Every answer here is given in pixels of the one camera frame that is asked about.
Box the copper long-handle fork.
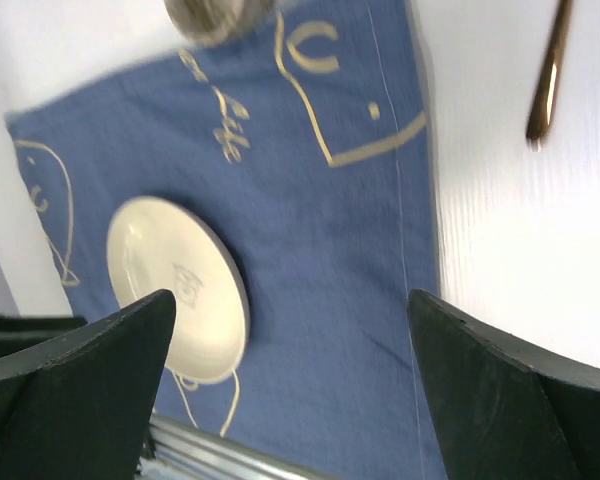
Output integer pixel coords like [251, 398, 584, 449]
[525, 0, 573, 151]

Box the aluminium mounting rail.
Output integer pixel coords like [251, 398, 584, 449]
[136, 414, 328, 480]

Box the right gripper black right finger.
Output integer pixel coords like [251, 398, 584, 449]
[408, 290, 600, 479]

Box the cream round plate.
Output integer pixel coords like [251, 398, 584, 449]
[107, 196, 250, 384]

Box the speckled ceramic ramekin cup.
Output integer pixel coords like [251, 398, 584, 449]
[164, 0, 275, 47]

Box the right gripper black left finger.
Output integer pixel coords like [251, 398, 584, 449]
[0, 290, 176, 479]

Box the blue embroidered cloth placemat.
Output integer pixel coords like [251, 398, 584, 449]
[7, 1, 445, 479]

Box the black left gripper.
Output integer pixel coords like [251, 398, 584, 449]
[0, 315, 87, 358]

